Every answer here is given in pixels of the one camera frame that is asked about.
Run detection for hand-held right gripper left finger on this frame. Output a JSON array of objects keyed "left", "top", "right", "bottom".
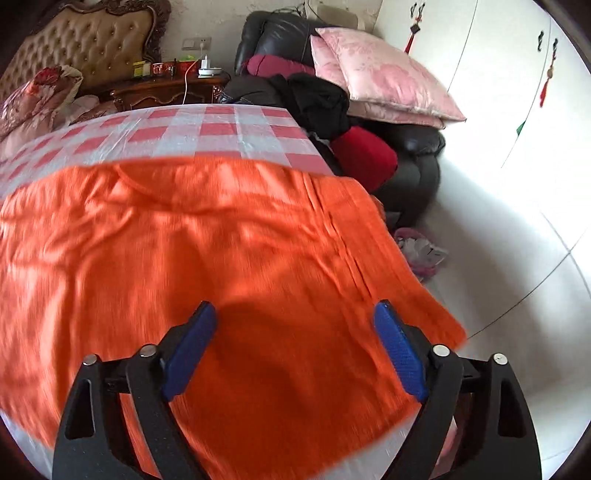
[{"left": 52, "top": 301, "right": 218, "bottom": 480}]

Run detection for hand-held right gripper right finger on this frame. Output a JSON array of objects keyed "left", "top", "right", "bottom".
[{"left": 373, "top": 300, "right": 542, "bottom": 480}]

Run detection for black leather sofa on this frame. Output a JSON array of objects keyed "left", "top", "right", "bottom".
[{"left": 235, "top": 11, "right": 447, "bottom": 228}]

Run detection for red cushion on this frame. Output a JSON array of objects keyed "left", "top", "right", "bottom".
[{"left": 330, "top": 126, "right": 399, "bottom": 193}]

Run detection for red white checked tablecloth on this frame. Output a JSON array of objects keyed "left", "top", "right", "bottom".
[{"left": 0, "top": 104, "right": 419, "bottom": 480}]

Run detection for white wardrobe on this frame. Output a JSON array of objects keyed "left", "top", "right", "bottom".
[{"left": 374, "top": 0, "right": 591, "bottom": 259}]

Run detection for pink bed pillow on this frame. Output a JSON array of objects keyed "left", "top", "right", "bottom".
[{"left": 68, "top": 95, "right": 122, "bottom": 126}]

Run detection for black clothes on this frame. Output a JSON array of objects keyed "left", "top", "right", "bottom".
[{"left": 270, "top": 73, "right": 352, "bottom": 139}]

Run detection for dark wooden nightstand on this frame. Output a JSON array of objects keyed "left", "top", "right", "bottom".
[{"left": 110, "top": 71, "right": 230, "bottom": 112}]

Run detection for dark jacket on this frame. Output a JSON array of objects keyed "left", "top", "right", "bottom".
[{"left": 222, "top": 74, "right": 290, "bottom": 108}]

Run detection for large pink floral cushion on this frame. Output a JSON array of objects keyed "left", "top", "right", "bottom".
[{"left": 316, "top": 27, "right": 467, "bottom": 123}]

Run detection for maroon cushion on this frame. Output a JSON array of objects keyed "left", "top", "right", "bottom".
[{"left": 247, "top": 54, "right": 317, "bottom": 79}]

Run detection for floral quilt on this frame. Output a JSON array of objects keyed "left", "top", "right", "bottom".
[{"left": 0, "top": 65, "right": 85, "bottom": 139}]

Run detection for red knot ornament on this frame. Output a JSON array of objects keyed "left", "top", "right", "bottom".
[
  {"left": 405, "top": 2, "right": 426, "bottom": 55},
  {"left": 540, "top": 39, "right": 557, "bottom": 108}
]

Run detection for tufted leather carved headboard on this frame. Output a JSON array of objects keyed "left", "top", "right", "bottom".
[{"left": 0, "top": 0, "right": 172, "bottom": 104}]

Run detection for white cable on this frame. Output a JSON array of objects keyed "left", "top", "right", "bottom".
[{"left": 182, "top": 68, "right": 204, "bottom": 105}]

